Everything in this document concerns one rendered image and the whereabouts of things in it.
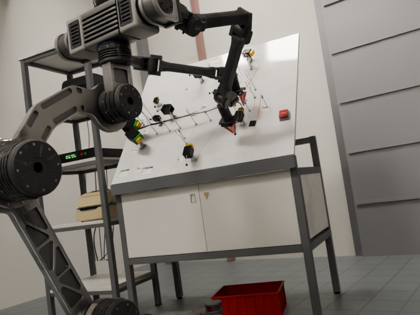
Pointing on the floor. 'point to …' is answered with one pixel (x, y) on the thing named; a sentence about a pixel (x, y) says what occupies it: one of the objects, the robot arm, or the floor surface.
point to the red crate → (252, 299)
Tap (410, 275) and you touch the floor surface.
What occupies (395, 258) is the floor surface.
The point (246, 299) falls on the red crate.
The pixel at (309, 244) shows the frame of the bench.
